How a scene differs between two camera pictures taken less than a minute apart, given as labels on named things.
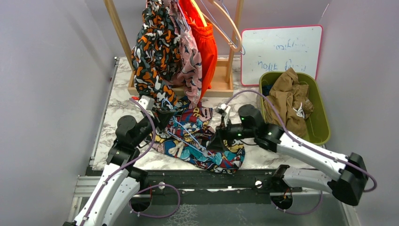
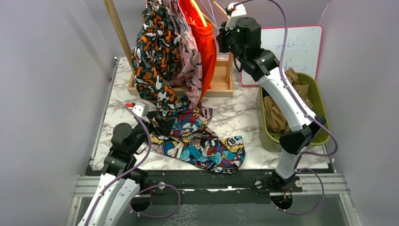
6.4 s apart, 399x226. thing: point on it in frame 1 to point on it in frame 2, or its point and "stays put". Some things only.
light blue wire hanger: (209, 155) to (213, 17)
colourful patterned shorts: (185, 136) stays put
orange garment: (206, 42) stays put
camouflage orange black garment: (155, 56) stays put
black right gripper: (217, 142) to (221, 36)
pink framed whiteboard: (277, 49) stays put
